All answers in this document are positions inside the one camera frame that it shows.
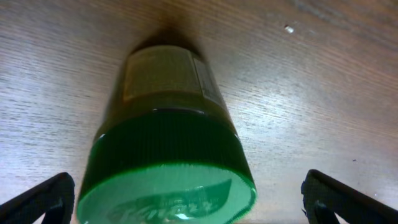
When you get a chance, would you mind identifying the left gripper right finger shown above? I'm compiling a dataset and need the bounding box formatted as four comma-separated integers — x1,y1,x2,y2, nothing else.
301,169,397,223

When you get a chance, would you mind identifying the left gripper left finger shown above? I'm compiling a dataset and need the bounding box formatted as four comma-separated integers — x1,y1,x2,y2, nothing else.
1,172,75,224

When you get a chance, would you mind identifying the green lid jar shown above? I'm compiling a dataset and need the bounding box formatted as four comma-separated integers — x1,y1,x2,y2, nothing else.
76,45,257,223

